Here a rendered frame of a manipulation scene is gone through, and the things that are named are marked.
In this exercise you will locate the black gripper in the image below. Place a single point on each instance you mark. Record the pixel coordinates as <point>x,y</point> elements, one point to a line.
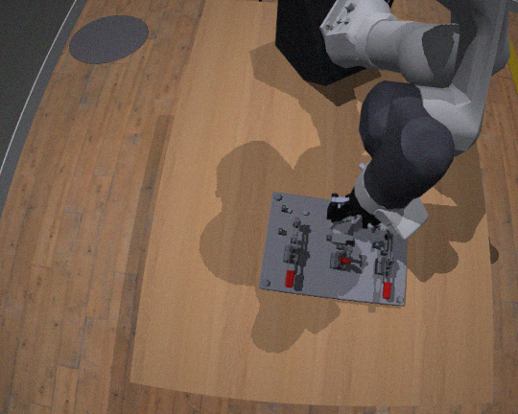
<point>345,207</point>

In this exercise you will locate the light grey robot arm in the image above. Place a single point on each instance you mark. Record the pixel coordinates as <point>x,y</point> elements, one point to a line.
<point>410,150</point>

